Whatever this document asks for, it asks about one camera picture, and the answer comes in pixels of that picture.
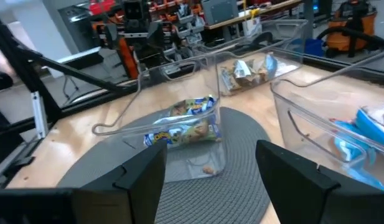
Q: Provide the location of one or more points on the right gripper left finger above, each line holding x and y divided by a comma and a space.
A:
117, 205

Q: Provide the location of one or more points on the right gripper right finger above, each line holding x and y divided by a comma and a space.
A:
319, 202

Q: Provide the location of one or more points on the brown blue granola bar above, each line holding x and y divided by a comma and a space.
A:
270, 65

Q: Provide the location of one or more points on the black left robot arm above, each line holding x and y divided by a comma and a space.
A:
134, 28

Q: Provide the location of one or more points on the white brown granola bar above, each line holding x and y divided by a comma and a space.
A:
241, 68

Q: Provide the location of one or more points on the clear plastic bin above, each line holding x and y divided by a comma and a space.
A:
198, 161
288, 34
291, 102

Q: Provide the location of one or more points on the round grey woven placemat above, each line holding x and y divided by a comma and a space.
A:
210, 199

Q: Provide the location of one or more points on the blue plastic crate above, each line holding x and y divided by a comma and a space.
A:
313, 46

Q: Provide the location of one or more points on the orange shop vacuum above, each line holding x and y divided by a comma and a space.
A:
347, 37

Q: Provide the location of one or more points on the wooden top workbench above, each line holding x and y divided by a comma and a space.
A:
257, 14

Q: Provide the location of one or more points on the red parts bin rack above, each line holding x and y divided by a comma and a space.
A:
101, 6

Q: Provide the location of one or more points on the grey metal box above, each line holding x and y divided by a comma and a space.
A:
219, 12

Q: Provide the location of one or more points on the black aluminium table frame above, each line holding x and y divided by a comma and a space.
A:
26, 71

